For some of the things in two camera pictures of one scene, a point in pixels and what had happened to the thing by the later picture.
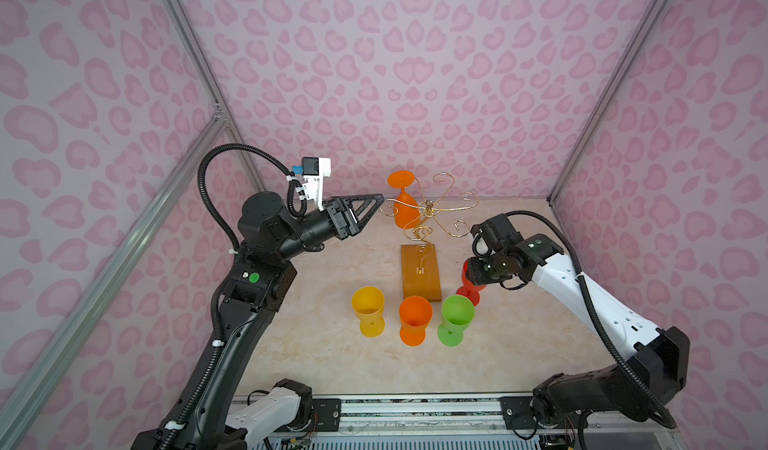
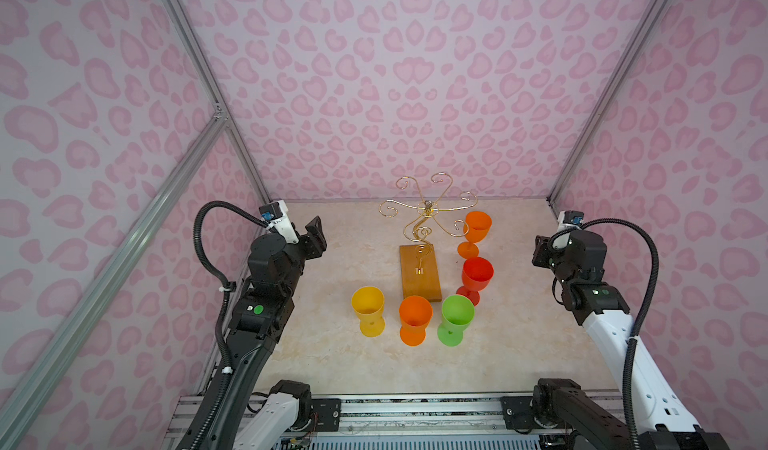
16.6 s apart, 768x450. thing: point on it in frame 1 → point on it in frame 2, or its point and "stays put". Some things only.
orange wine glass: [415, 316] stays put
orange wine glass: [406, 208] → [477, 226]
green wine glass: [458, 313] stays put
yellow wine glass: [369, 304] stays put
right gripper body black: [489, 269] → [563, 270]
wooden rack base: [420, 274] stays put
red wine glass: [468, 288] stays put
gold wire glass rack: [419, 231] stays put
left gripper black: [337, 209] → [316, 236]
